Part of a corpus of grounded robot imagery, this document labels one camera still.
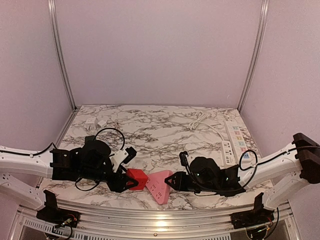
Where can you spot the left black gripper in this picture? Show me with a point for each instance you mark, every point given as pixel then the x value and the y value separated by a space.
pixel 118 185

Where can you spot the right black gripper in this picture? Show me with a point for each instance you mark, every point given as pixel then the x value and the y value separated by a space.
pixel 179 185

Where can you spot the red cube socket adapter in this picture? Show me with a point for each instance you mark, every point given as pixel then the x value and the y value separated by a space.
pixel 138 175

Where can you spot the pink triangular power strip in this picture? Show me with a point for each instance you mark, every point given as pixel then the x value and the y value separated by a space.
pixel 157 186

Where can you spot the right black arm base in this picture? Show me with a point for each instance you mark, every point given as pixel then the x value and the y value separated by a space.
pixel 258 215

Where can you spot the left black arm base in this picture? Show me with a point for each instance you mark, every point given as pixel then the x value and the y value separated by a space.
pixel 53 214

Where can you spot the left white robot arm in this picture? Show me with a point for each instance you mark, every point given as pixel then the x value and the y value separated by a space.
pixel 93 161

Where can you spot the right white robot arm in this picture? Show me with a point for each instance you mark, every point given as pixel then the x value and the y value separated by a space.
pixel 297 164

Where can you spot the white short power strip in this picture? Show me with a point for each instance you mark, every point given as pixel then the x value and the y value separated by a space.
pixel 227 154

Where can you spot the white multicolour power strip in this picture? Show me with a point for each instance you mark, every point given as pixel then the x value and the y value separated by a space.
pixel 236 139

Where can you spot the white charger left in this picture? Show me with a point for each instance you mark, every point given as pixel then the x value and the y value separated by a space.
pixel 90 123

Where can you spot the aluminium front table rail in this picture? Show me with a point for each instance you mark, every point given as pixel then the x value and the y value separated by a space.
pixel 105 223

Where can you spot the left aluminium corner post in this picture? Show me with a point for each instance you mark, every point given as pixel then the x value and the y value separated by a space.
pixel 59 53

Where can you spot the aluminium corner post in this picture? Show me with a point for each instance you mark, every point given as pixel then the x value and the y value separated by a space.
pixel 259 39
pixel 59 53

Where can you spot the right aluminium corner post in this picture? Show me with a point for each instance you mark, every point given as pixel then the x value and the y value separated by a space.
pixel 259 39

